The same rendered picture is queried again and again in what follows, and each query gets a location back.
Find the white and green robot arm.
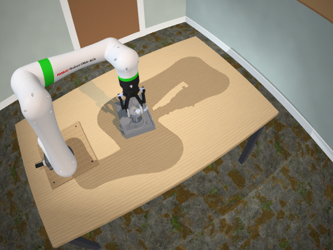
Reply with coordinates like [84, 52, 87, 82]
[11, 37, 139, 177]

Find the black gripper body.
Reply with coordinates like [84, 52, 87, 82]
[122, 86, 140, 98]

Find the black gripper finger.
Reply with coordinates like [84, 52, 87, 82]
[118, 93, 131, 117]
[134, 86, 146, 114]

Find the grey toothed gear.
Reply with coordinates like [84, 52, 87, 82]
[129, 106, 141, 118]

